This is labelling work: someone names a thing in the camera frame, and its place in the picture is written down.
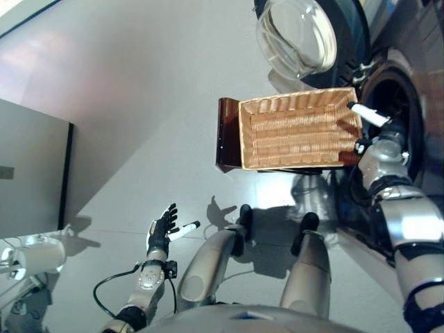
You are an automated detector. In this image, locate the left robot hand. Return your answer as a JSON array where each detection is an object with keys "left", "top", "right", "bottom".
[{"left": 147, "top": 203, "right": 201, "bottom": 257}]

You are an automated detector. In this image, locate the silver right robot leg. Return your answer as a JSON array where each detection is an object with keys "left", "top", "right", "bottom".
[{"left": 280, "top": 212, "right": 331, "bottom": 318}]

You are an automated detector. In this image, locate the rectangular wicker laundry basket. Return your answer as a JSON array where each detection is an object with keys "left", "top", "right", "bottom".
[{"left": 238, "top": 87, "right": 364, "bottom": 171}]

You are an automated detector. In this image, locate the glossy brown curved stool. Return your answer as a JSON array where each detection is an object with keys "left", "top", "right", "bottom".
[{"left": 215, "top": 97, "right": 348, "bottom": 174}]

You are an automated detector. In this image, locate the silver left robot leg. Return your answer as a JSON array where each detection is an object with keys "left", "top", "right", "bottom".
[{"left": 177, "top": 203, "right": 253, "bottom": 313}]

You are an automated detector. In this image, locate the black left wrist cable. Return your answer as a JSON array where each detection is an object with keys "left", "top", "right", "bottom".
[{"left": 93, "top": 263, "right": 178, "bottom": 318}]

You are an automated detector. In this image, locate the dark grey washing machine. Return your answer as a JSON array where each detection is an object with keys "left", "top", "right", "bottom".
[{"left": 332, "top": 0, "right": 444, "bottom": 250}]

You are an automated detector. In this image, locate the white rounded equipment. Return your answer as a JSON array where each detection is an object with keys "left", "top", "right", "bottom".
[{"left": 0, "top": 235, "right": 67, "bottom": 278}]

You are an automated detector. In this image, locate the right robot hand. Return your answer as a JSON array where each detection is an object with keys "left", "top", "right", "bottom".
[{"left": 347, "top": 101, "right": 406, "bottom": 140}]

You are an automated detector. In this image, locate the silver robot torso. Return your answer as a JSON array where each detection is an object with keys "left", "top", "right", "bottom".
[{"left": 138, "top": 301, "right": 417, "bottom": 333}]

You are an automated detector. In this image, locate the grey panel with black edge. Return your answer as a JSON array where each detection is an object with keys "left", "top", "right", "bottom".
[{"left": 0, "top": 99, "right": 76, "bottom": 240}]

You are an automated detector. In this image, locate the round glass washing machine door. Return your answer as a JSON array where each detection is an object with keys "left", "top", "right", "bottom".
[{"left": 253, "top": 0, "right": 372, "bottom": 87}]

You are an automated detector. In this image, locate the silver robot leg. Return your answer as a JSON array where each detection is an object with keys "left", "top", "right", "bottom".
[
  {"left": 177, "top": 203, "right": 253, "bottom": 313},
  {"left": 280, "top": 212, "right": 331, "bottom": 318}
]

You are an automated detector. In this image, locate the white floor cable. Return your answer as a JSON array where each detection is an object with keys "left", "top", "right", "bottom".
[{"left": 203, "top": 223, "right": 254, "bottom": 284}]

